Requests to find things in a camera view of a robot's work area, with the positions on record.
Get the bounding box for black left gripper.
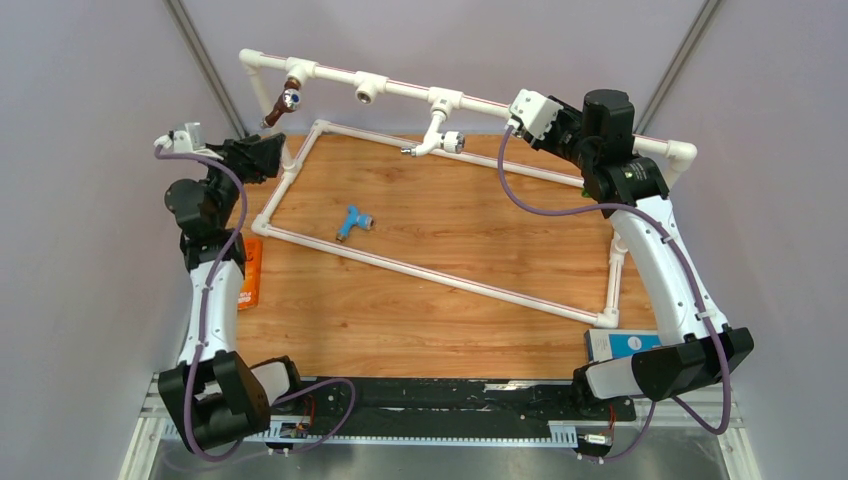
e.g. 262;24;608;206
192;134;284;229

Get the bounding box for brown water faucet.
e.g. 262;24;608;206
260;77;301;129

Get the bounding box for white PVC pipe frame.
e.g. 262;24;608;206
239;49;697;328

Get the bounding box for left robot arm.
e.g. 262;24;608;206
154;128;306;460

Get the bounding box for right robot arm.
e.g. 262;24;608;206
509;89;754;419

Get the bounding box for white water faucet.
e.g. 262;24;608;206
400;108;466;157

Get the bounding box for blue water faucet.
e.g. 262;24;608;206
336;205;375;243

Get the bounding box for orange razor package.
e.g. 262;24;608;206
238;238;263;311

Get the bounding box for blue white box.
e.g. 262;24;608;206
584;329;661;362

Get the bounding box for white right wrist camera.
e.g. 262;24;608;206
507;89;563;142

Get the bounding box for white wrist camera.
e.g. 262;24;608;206
154;122;222;160
507;89;563;142

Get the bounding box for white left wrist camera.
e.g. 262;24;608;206
154;122;222;160

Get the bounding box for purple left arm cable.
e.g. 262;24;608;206
153;145;357;464

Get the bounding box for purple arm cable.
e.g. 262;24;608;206
153;145;357;464
496;125;733;462

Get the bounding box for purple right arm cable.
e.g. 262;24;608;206
496;125;733;462

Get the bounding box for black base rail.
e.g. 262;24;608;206
275;377;636;440

